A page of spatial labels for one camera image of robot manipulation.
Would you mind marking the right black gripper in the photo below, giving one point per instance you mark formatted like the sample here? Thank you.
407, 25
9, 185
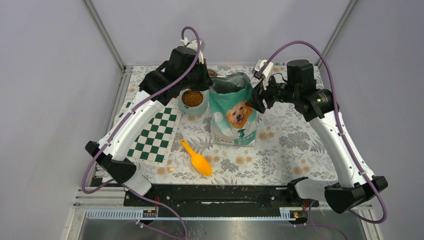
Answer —
258, 94

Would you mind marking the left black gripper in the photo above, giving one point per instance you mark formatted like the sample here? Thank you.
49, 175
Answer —
206, 81

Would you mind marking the teal dog food bag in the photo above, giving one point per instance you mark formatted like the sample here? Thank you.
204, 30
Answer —
233, 122

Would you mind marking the yellow plastic scoop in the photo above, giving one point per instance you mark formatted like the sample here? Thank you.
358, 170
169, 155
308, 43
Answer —
197, 160

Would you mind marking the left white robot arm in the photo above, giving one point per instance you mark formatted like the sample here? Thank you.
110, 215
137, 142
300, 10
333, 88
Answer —
185, 69

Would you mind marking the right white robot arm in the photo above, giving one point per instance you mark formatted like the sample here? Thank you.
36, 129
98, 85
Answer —
356, 183

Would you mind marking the teal double pet bowl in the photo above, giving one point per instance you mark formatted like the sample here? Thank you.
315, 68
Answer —
193, 102

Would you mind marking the floral tablecloth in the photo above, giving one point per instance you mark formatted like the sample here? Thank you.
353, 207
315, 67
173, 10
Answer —
286, 148

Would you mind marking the green white checkered mat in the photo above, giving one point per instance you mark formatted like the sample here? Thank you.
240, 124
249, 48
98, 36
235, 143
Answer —
153, 144

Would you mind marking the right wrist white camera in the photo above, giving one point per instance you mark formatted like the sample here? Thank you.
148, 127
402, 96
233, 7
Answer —
262, 71

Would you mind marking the wrist white camera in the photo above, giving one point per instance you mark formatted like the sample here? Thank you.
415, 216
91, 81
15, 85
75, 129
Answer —
194, 45
262, 71

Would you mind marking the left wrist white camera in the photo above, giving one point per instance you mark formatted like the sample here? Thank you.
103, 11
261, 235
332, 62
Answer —
194, 45

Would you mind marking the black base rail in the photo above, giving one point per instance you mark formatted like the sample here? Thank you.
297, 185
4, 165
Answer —
226, 201

